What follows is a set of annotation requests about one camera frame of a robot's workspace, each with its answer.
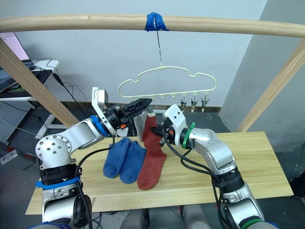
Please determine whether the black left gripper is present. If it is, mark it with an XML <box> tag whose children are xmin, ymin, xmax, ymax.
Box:
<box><xmin>106</xmin><ymin>98</ymin><xmax>153</xmax><ymax>131</ymax></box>

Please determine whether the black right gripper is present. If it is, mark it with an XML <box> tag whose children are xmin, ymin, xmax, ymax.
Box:
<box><xmin>149</xmin><ymin>118</ymin><xmax>178</xmax><ymax>146</ymax></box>

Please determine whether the red sock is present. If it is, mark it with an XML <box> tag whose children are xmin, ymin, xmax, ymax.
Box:
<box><xmin>137</xmin><ymin>115</ymin><xmax>168</xmax><ymax>191</ymax></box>

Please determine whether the cream plastic clip hanger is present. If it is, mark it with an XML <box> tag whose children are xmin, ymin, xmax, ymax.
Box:
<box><xmin>118</xmin><ymin>66</ymin><xmax>218</xmax><ymax>100</ymax></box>

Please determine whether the grey sock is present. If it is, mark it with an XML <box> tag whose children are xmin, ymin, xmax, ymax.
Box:
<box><xmin>132</xmin><ymin>109</ymin><xmax>150</xmax><ymax>143</ymax></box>

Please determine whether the blue sock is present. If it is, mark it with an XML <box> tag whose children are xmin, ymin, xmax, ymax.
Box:
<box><xmin>102</xmin><ymin>137</ymin><xmax>131</xmax><ymax>179</ymax></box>
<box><xmin>119</xmin><ymin>140</ymin><xmax>147</xmax><ymax>185</ymax></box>

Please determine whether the blue tape wrap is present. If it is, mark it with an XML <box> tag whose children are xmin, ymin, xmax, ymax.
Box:
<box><xmin>143</xmin><ymin>11</ymin><xmax>171</xmax><ymax>32</ymax></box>

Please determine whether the white side table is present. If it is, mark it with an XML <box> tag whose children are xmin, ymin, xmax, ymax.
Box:
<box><xmin>30</xmin><ymin>59</ymin><xmax>70</xmax><ymax>140</ymax></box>

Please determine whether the horizontal wooden rod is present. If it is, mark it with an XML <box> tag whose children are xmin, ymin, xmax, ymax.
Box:
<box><xmin>0</xmin><ymin>13</ymin><xmax>305</xmax><ymax>39</ymax></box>

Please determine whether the black mat with green logo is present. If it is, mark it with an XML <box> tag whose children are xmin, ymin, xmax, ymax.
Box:
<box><xmin>0</xmin><ymin>81</ymin><xmax>33</xmax><ymax>100</ymax></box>

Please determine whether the grey pegboard panel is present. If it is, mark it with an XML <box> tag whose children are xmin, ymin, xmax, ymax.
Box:
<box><xmin>0</xmin><ymin>100</ymin><xmax>34</xmax><ymax>144</ymax></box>

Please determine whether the laptop with pink screen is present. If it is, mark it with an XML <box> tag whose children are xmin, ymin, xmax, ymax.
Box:
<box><xmin>0</xmin><ymin>32</ymin><xmax>34</xmax><ymax>70</ymax></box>

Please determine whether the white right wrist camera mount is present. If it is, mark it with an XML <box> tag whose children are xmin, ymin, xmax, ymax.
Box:
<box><xmin>162</xmin><ymin>104</ymin><xmax>189</xmax><ymax>146</ymax></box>

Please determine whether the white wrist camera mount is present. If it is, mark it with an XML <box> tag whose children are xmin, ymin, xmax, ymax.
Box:
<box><xmin>91</xmin><ymin>87</ymin><xmax>118</xmax><ymax>135</ymax></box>
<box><xmin>162</xmin><ymin>104</ymin><xmax>189</xmax><ymax>146</ymax></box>

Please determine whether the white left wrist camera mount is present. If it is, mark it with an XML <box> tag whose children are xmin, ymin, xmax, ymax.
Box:
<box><xmin>91</xmin><ymin>87</ymin><xmax>118</xmax><ymax>135</ymax></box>

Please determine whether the metal hanger hook wire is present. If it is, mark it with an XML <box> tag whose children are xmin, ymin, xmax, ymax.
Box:
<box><xmin>155</xmin><ymin>22</ymin><xmax>164</xmax><ymax>68</ymax></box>

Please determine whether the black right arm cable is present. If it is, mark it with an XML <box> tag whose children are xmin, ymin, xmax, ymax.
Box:
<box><xmin>164</xmin><ymin>137</ymin><xmax>231</xmax><ymax>229</ymax></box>

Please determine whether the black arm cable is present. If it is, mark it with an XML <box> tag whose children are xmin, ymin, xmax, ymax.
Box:
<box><xmin>164</xmin><ymin>137</ymin><xmax>231</xmax><ymax>229</ymax></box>
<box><xmin>72</xmin><ymin>135</ymin><xmax>123</xmax><ymax>229</ymax></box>

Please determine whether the black power cable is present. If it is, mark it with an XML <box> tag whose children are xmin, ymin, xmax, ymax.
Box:
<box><xmin>30</xmin><ymin>56</ymin><xmax>93</xmax><ymax>118</ymax></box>

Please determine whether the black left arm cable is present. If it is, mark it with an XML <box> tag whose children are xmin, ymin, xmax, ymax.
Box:
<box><xmin>72</xmin><ymin>135</ymin><xmax>123</xmax><ymax>229</ymax></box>

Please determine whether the slanted wooden post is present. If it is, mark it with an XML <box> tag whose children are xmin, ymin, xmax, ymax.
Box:
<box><xmin>0</xmin><ymin>38</ymin><xmax>80</xmax><ymax>128</ymax></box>
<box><xmin>235</xmin><ymin>38</ymin><xmax>305</xmax><ymax>133</ymax></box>

